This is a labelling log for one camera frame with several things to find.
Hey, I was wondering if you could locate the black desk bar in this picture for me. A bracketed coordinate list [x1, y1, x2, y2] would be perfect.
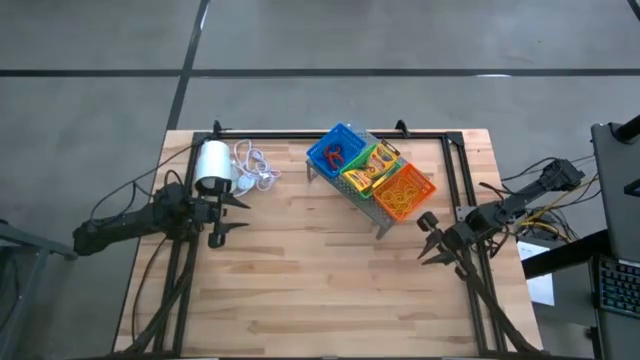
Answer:
[522, 228, 611, 280]

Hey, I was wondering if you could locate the black stand pole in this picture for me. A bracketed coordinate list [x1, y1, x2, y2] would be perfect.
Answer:
[612, 114, 640, 144]

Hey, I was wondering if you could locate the yellow cable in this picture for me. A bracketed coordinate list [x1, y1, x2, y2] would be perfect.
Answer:
[514, 177, 601, 236]

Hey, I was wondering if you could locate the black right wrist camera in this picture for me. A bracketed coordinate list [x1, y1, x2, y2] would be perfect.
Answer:
[416, 210, 441, 232]

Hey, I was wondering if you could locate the white cylindrical desk lamp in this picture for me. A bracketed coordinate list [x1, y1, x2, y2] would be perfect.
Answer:
[193, 139, 240, 197]

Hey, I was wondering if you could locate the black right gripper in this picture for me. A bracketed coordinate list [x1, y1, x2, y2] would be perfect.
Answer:
[418, 224, 474, 265]

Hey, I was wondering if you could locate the white paper sheet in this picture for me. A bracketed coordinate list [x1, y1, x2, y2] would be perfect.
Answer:
[517, 239, 556, 307]

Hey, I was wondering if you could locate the orange plastic basket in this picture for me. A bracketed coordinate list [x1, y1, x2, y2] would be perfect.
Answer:
[372, 162, 438, 222]

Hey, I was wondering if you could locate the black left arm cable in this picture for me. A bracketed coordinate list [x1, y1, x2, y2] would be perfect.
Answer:
[88, 144, 201, 224]

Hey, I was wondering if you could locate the green plastic basket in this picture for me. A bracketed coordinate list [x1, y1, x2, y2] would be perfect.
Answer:
[339, 139, 409, 200]

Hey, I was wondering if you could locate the grey perforated metal riser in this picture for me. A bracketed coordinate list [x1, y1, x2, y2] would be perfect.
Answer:
[305, 119, 416, 240]

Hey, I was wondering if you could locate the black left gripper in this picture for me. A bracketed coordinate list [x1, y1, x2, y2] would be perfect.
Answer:
[188, 192, 252, 236]

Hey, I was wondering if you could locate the blue plastic basket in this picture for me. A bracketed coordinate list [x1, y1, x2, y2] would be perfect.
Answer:
[305, 122, 369, 180]

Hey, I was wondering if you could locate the grey metal cart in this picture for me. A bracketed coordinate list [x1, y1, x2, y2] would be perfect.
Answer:
[0, 219, 81, 360]

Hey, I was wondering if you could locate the backlit keyboard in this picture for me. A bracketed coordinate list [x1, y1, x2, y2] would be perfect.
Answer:
[593, 254, 640, 319]

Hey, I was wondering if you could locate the black aluminium table frame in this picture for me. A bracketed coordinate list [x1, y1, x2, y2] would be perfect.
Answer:
[112, 128, 544, 359]

